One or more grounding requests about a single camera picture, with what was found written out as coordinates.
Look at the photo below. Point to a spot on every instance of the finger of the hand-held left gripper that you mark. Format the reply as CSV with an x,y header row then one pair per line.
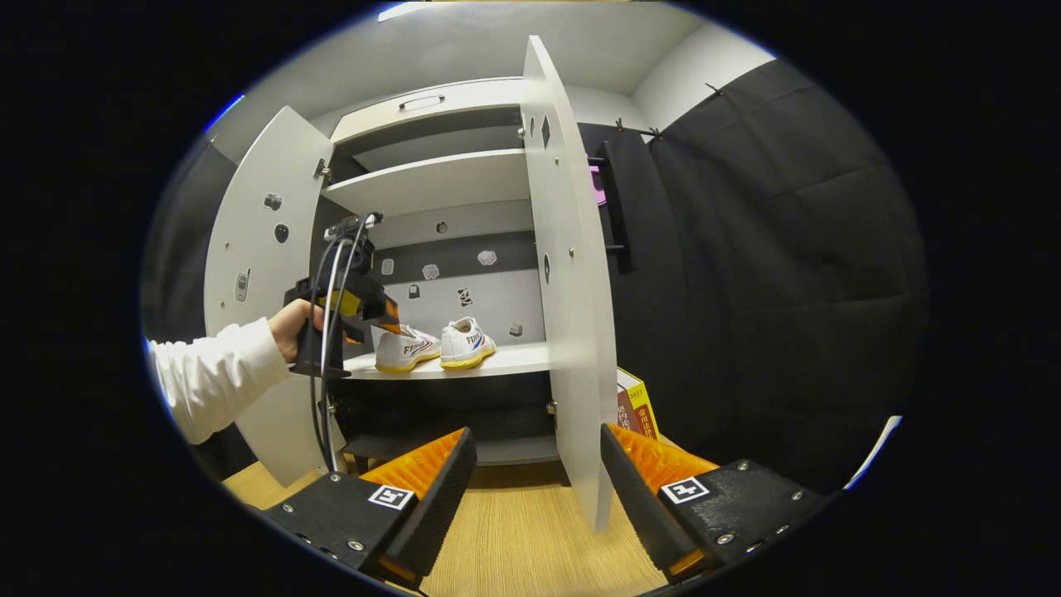
x,y
383,311

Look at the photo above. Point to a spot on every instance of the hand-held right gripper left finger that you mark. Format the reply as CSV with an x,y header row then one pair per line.
x,y
439,506

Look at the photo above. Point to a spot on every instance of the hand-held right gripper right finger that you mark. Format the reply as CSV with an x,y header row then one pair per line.
x,y
638,506

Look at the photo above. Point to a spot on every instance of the white shoe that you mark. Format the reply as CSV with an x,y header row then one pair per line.
x,y
410,348
464,344

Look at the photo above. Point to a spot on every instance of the white cabinet door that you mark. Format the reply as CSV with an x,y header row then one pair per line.
x,y
257,249
572,332

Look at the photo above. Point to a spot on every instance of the white shoe cabinet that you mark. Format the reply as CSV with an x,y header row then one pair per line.
x,y
448,178

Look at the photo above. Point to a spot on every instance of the yellow book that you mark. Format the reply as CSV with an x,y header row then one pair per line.
x,y
640,406

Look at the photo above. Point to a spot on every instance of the black backdrop cloth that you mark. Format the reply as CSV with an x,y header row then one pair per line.
x,y
787,249

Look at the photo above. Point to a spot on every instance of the long ceiling light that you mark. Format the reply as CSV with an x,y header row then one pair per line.
x,y
402,11

